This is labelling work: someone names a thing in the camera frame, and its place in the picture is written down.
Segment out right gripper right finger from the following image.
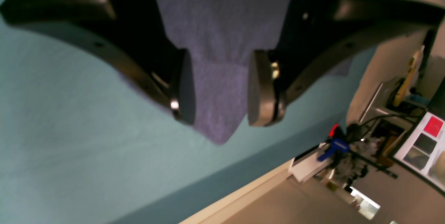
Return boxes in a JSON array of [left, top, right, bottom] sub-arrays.
[[248, 0, 444, 126]]

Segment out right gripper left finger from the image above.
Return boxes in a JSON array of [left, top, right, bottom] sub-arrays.
[[1, 0, 196, 125]]

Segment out blue-grey T-shirt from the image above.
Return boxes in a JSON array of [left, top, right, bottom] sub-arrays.
[[118, 0, 353, 145]]

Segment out blue orange clamp bottom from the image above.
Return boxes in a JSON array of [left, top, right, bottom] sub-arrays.
[[317, 124, 351, 162]]

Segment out teal table cloth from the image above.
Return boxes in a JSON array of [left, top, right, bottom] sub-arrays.
[[1, 21, 376, 224]]

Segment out white drawer unit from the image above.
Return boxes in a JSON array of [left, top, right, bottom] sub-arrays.
[[288, 143, 332, 183]]

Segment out black plastic bag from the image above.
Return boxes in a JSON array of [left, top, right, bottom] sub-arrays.
[[332, 137, 382, 189]]

